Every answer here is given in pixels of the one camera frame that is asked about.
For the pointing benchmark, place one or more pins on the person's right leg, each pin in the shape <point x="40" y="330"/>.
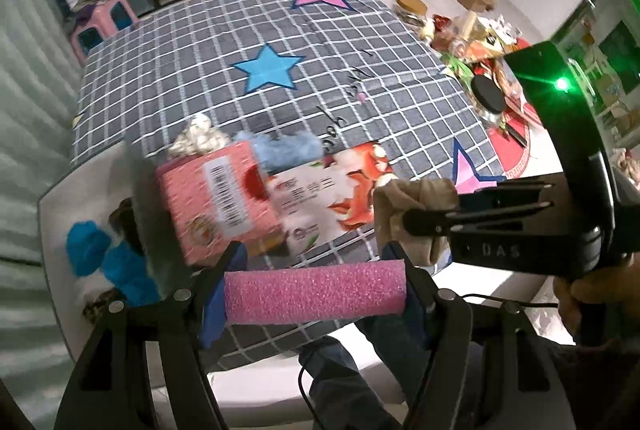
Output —
<point x="390" y="355"/>

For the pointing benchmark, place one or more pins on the pink foam roller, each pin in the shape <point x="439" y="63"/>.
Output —
<point x="315" y="292"/>

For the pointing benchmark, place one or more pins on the person's right hand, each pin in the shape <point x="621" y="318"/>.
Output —
<point x="595" y="287"/>

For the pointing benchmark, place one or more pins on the white storage tray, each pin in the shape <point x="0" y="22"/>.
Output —
<point x="60" y="220"/>

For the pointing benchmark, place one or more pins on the light blue fluffy scrunchie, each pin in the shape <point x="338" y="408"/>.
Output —
<point x="285" y="149"/>

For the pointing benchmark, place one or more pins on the white polka dot scrunchie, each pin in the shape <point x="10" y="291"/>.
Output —
<point x="197" y="140"/>

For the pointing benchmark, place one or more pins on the jar with gold lid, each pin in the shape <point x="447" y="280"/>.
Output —
<point x="412" y="7"/>

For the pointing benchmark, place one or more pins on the dark brown fluffy scrunchie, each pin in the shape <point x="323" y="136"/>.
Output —
<point x="122" y="217"/>

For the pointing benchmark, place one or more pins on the person's right forearm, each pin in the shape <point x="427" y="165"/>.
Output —
<point x="590" y="385"/>

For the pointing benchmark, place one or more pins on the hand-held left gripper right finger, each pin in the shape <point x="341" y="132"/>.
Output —
<point x="419" y="295"/>

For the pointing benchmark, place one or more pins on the beige towel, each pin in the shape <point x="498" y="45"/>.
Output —
<point x="415" y="197"/>

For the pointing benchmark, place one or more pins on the pile of snack packets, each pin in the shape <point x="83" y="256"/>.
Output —
<point x="475" y="45"/>

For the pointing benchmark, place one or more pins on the pink plastic stool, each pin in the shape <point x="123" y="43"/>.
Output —
<point x="97" y="22"/>

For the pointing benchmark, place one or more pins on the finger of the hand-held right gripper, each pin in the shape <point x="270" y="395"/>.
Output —
<point x="500" y="192"/>
<point x="435" y="222"/>

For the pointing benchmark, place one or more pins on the red round mat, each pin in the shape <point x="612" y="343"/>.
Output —
<point x="520" y="145"/>

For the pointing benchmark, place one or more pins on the person's left leg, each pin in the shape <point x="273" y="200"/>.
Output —
<point x="330" y="375"/>

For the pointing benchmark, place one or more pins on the grey checked star blanket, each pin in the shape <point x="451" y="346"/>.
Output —
<point x="200" y="60"/>

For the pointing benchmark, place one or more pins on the white red snack packet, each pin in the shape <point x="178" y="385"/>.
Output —
<point x="340" y="190"/>

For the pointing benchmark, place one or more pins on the pink patterned box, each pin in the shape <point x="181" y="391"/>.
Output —
<point x="215" y="205"/>

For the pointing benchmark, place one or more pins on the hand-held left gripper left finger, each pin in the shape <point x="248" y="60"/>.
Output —
<point x="215" y="300"/>

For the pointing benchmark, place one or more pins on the person's leg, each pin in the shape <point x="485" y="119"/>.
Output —
<point x="330" y="375"/>
<point x="390" y="355"/>

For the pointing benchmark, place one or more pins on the leopard print scrunchie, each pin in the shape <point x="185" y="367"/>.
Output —
<point x="97" y="307"/>

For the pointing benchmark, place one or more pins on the black round disc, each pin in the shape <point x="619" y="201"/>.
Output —
<point x="487" y="92"/>

